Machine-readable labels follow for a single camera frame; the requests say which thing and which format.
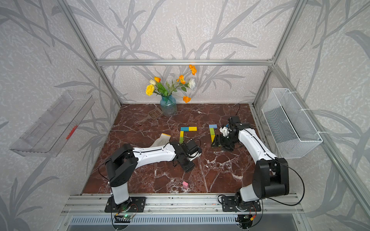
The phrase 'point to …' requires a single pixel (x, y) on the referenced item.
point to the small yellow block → (212, 137)
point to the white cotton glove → (162, 141)
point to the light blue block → (215, 126)
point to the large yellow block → (192, 128)
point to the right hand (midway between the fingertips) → (216, 145)
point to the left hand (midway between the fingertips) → (189, 166)
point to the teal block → (185, 129)
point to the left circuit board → (125, 219)
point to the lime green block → (212, 131)
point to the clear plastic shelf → (49, 135)
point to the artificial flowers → (155, 87)
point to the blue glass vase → (168, 105)
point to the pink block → (185, 185)
